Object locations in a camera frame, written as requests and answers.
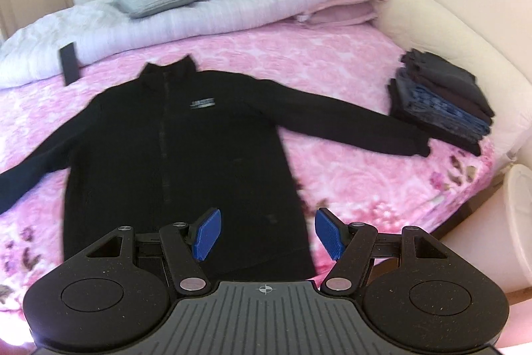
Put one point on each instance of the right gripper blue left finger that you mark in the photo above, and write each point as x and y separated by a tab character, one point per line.
185	246

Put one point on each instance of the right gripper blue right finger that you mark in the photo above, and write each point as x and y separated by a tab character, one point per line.
350	246

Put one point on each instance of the black zip fleece jacket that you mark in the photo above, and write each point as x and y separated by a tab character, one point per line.
176	142

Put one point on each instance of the stack of folded clothes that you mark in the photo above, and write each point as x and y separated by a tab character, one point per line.
441	99

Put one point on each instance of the black smartphone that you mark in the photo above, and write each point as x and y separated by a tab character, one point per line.
70	67

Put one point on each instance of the striped lilac duvet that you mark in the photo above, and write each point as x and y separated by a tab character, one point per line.
100	28

